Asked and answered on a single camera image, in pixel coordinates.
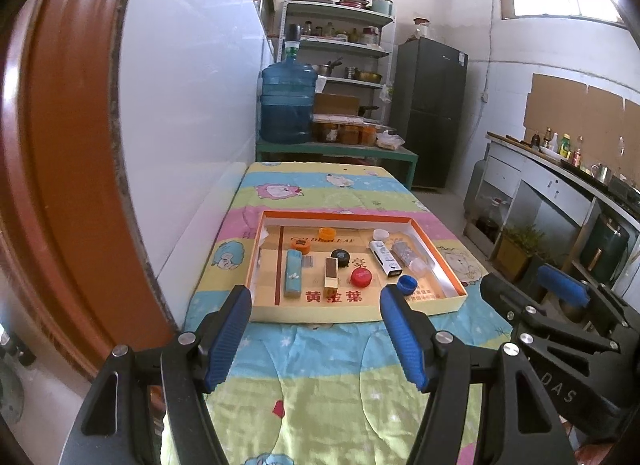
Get brown rectangular box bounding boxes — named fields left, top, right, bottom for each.
left=323, top=257, right=339, bottom=296

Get light blue rectangular box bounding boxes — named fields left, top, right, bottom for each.
left=284, top=250, right=304, bottom=300

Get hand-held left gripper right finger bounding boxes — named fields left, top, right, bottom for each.
left=379, top=285, right=583, bottom=465

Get yellow planter box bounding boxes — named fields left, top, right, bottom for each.
left=492, top=230, right=533, bottom=281

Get white cartoon printed box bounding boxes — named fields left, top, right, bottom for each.
left=369, top=240, right=403, bottom=278

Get large blue water jug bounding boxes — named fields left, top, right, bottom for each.
left=259, top=25, right=318, bottom=144

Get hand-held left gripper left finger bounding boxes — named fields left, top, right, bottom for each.
left=60, top=285, right=253, bottom=465

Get shallow orange-rimmed cardboard tray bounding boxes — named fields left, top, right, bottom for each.
left=246, top=211, right=468, bottom=324

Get clear patterned spray bottle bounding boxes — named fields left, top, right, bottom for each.
left=391, top=240, right=436, bottom=278

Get plastic bag of food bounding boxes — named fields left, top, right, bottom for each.
left=375, top=130, right=406, bottom=150

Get brown cardboard box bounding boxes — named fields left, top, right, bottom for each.
left=314, top=93, right=361, bottom=116

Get white storage shelf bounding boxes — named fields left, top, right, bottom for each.
left=282, top=0, right=396, bottom=146

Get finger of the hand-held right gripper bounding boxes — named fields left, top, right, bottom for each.
left=537, top=264, right=592, bottom=308
left=480, top=272, right=621, bottom=355

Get dark grey refrigerator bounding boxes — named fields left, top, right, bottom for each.
left=392, top=37, right=468, bottom=190

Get glass oil jug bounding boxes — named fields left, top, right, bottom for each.
left=475, top=197, right=506, bottom=241

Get printed cardboard liner sheet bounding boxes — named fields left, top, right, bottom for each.
left=257, top=225, right=458, bottom=307

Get dark green kitchen appliance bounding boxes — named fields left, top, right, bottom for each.
left=580, top=212, right=631, bottom=283

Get grey gas cylinder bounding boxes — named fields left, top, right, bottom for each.
left=465, top=160, right=488, bottom=218

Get green planter box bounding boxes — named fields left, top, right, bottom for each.
left=520, top=252, right=561, bottom=292

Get brown wooden door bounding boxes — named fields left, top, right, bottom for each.
left=0, top=0, right=176, bottom=386

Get white kitchen counter cabinet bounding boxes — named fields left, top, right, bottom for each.
left=462, top=132, right=640, bottom=296

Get green metal table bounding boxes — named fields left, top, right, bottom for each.
left=256, top=140, right=419, bottom=190

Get cardboard sheets on wall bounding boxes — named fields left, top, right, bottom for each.
left=523, top=73, right=640, bottom=156

